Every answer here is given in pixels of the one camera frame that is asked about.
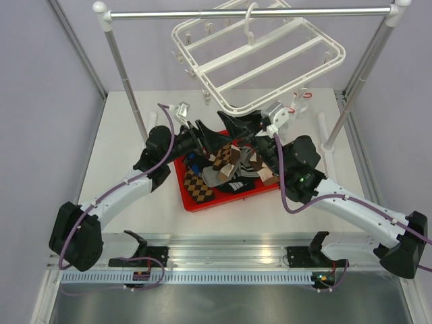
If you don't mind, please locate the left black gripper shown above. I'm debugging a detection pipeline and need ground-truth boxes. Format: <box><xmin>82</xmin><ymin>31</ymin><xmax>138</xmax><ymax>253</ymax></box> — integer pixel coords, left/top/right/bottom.
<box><xmin>163</xmin><ymin>119</ymin><xmax>231</xmax><ymax>164</ymax></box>

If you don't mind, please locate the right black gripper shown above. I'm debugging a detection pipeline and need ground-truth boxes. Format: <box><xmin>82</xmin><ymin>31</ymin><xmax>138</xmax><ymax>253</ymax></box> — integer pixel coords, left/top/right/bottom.
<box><xmin>218</xmin><ymin>103</ymin><xmax>288</xmax><ymax>178</ymax></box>

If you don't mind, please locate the black blue sock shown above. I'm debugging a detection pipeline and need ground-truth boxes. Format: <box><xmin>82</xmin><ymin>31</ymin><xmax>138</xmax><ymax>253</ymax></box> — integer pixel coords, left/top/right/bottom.
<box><xmin>216</xmin><ymin>178</ymin><xmax>255</xmax><ymax>194</ymax></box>
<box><xmin>184</xmin><ymin>153</ymin><xmax>207</xmax><ymax>176</ymax></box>

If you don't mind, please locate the beige brown striped sock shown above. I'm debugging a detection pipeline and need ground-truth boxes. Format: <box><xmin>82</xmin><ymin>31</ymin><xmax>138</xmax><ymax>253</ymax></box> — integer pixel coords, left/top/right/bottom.
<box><xmin>218</xmin><ymin>163</ymin><xmax>238</xmax><ymax>182</ymax></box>
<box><xmin>249</xmin><ymin>153</ymin><xmax>279</xmax><ymax>186</ymax></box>

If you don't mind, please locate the grey striped sock front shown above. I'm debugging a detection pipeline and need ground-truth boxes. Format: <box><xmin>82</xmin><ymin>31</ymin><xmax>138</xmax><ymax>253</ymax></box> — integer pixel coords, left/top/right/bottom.
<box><xmin>201</xmin><ymin>166</ymin><xmax>223</xmax><ymax>188</ymax></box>

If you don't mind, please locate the grey striped sock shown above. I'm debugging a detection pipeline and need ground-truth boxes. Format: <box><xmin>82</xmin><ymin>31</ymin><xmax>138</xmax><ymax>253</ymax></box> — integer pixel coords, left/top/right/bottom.
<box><xmin>201</xmin><ymin>166</ymin><xmax>223</xmax><ymax>188</ymax></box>
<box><xmin>236</xmin><ymin>146</ymin><xmax>259</xmax><ymax>179</ymax></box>

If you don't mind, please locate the grey striped sock back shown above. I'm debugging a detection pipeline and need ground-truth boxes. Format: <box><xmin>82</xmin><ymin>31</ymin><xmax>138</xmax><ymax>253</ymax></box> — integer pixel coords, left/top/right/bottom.
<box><xmin>236</xmin><ymin>146</ymin><xmax>259</xmax><ymax>179</ymax></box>

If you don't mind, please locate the white clip sock hanger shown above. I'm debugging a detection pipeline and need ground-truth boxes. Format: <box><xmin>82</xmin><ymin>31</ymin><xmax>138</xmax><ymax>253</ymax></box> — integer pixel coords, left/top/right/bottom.
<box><xmin>176</xmin><ymin>1</ymin><xmax>345</xmax><ymax>109</ymax></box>

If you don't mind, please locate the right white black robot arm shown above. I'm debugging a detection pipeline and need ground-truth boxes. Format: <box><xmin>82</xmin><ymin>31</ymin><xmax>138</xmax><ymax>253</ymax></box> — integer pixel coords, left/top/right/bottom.
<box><xmin>217</xmin><ymin>111</ymin><xmax>431</xmax><ymax>279</ymax></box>

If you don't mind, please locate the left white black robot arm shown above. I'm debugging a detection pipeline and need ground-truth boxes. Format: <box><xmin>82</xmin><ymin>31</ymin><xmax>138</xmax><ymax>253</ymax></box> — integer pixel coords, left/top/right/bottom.
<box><xmin>49</xmin><ymin>121</ymin><xmax>230</xmax><ymax>271</ymax></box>

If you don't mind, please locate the brown argyle sock in bin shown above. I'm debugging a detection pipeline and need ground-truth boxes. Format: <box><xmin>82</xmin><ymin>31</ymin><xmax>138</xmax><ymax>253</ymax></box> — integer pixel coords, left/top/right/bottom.
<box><xmin>184</xmin><ymin>169</ymin><xmax>215</xmax><ymax>205</ymax></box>

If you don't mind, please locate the red plastic bin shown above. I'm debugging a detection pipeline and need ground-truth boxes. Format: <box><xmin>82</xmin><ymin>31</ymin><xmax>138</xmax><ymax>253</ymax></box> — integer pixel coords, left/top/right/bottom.
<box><xmin>174</xmin><ymin>140</ymin><xmax>278</xmax><ymax>212</ymax></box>

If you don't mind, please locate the white glove with red trim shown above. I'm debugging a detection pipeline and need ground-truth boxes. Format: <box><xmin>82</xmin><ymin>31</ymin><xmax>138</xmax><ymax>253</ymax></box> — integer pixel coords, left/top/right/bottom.
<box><xmin>286</xmin><ymin>87</ymin><xmax>313</xmax><ymax>119</ymax></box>

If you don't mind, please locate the metal clothes rack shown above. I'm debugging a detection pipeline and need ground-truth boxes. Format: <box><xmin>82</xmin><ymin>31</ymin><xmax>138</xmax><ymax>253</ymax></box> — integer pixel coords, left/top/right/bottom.
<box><xmin>92</xmin><ymin>1</ymin><xmax>410</xmax><ymax>140</ymax></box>

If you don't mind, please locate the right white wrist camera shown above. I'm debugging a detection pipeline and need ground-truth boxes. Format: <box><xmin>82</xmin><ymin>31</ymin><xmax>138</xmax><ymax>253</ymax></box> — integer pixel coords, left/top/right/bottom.
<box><xmin>261</xmin><ymin>101</ymin><xmax>290</xmax><ymax>137</ymax></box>

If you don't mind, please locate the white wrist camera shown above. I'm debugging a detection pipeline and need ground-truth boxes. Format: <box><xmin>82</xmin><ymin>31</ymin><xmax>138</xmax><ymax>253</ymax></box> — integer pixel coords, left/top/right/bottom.
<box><xmin>261</xmin><ymin>101</ymin><xmax>290</xmax><ymax>137</ymax></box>
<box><xmin>168</xmin><ymin>102</ymin><xmax>190</xmax><ymax>127</ymax></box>

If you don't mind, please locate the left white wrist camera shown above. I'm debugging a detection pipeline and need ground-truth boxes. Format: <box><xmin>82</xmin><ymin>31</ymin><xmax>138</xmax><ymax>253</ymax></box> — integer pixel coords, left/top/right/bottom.
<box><xmin>168</xmin><ymin>102</ymin><xmax>190</xmax><ymax>127</ymax></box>

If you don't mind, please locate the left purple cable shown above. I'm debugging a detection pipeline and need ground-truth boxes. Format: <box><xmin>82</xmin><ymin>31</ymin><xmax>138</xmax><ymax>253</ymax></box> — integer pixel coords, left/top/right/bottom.
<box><xmin>59</xmin><ymin>103</ymin><xmax>176</xmax><ymax>298</ymax></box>

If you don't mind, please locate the purple cable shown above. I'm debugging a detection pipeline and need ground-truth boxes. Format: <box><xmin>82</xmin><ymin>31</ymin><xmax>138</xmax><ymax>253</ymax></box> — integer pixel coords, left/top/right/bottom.
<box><xmin>59</xmin><ymin>103</ymin><xmax>176</xmax><ymax>298</ymax></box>
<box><xmin>275</xmin><ymin>133</ymin><xmax>432</xmax><ymax>271</ymax></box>

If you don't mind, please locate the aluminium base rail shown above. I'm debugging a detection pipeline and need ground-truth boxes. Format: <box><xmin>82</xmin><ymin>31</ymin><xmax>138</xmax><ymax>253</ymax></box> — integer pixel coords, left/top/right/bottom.
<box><xmin>97</xmin><ymin>232</ymin><xmax>382</xmax><ymax>269</ymax></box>

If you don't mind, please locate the white slotted cable duct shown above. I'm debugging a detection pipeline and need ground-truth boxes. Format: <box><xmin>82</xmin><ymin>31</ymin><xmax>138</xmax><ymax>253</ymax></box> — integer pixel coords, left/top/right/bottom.
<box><xmin>61</xmin><ymin>271</ymin><xmax>315</xmax><ymax>285</ymax></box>

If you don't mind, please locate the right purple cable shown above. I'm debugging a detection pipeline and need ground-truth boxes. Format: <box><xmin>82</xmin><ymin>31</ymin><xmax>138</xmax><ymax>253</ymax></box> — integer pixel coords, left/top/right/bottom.
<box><xmin>275</xmin><ymin>133</ymin><xmax>432</xmax><ymax>271</ymax></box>

